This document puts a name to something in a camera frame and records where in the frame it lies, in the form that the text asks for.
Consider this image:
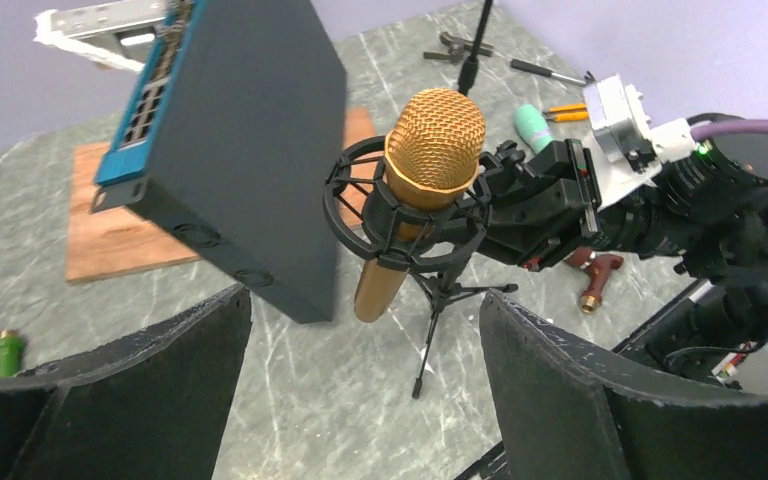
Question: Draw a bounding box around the gold microphone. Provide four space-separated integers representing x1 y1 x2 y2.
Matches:
354 87 486 323

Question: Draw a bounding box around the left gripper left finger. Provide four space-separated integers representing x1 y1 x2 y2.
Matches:
0 285 252 479

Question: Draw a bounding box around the green plastic faucet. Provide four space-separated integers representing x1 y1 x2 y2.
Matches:
0 329 25 378

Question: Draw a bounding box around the blue network switch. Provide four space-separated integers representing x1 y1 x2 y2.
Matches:
91 0 347 324

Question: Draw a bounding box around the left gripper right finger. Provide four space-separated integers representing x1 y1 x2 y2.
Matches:
479 293 768 479

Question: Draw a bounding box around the yellow utility knife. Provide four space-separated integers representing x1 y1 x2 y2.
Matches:
542 103 589 123

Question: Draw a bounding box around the small black handled hammer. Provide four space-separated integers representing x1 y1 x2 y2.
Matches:
509 58 596 87

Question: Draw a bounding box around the black tripod shock mount stand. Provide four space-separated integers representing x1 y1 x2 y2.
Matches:
323 136 492 399

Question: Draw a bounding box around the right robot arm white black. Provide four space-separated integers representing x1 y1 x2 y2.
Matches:
479 133 768 383

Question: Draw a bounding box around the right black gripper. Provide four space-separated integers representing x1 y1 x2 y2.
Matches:
483 139 602 272

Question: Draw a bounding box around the teal green microphone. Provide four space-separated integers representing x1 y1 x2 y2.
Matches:
513 104 555 154

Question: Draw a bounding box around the white metal bracket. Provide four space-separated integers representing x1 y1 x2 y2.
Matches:
34 0 169 73

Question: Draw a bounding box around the wooden board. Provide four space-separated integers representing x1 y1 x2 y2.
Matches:
64 105 380 286

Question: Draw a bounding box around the black round base mic stand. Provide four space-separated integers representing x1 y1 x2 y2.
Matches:
457 0 494 97

